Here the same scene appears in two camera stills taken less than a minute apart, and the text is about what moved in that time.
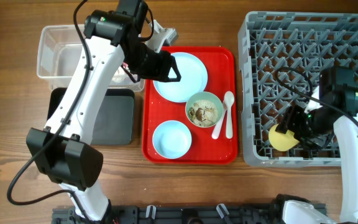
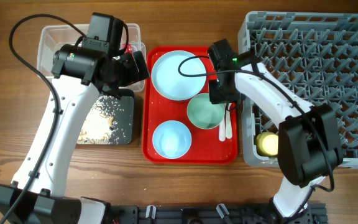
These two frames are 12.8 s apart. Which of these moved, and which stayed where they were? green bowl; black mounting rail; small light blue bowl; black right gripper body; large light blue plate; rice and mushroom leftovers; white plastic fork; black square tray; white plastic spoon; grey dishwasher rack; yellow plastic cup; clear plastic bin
Moved: yellow plastic cup; black right gripper body; rice and mushroom leftovers; white plastic fork
Stayed: small light blue bowl; green bowl; grey dishwasher rack; white plastic spoon; black mounting rail; clear plastic bin; black square tray; large light blue plate
